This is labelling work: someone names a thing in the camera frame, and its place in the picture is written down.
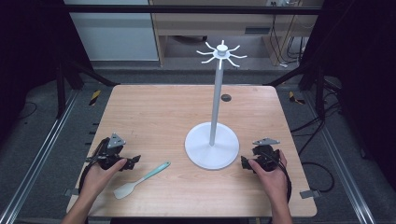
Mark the teal and white silicone spatula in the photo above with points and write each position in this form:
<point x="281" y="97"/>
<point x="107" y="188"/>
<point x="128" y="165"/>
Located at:
<point x="137" y="182"/>

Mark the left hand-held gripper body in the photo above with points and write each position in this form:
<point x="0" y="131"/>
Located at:
<point x="109" y="154"/>

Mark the aluminium floor rail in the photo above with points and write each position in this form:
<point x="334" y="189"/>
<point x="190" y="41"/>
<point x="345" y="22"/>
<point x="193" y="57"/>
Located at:
<point x="37" y="158"/>
<point x="345" y="174"/>

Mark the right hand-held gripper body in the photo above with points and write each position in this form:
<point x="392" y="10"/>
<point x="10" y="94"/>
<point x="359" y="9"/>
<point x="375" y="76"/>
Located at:
<point x="266" y="155"/>

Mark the black metal frame stand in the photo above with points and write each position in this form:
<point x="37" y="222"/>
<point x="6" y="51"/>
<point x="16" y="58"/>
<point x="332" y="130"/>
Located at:
<point x="317" y="84"/>
<point x="63" y="84"/>

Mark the black horizontal frame bar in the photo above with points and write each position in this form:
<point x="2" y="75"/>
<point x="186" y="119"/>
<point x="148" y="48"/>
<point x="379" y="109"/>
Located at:
<point x="186" y="9"/>

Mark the dark round table grommet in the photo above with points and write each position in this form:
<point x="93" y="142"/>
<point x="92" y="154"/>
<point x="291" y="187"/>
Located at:
<point x="226" y="98"/>

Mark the yellow and black striped tape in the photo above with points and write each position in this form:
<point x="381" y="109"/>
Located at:
<point x="95" y="97"/>
<point x="295" y="99"/>

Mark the person's left hand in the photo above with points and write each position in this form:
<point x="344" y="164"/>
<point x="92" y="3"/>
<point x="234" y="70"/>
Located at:
<point x="97" y="179"/>

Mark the grey metal table bracket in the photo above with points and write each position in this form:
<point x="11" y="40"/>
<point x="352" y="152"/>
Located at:
<point x="71" y="192"/>
<point x="309" y="193"/>

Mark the white hook rack stand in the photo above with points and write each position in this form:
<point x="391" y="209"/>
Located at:
<point x="213" y="146"/>

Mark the person's right hand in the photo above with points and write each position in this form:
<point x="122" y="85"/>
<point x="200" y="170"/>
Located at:
<point x="274" y="183"/>

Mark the white cabinet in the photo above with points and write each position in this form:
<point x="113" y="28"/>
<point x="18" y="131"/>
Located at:
<point x="115" y="34"/>

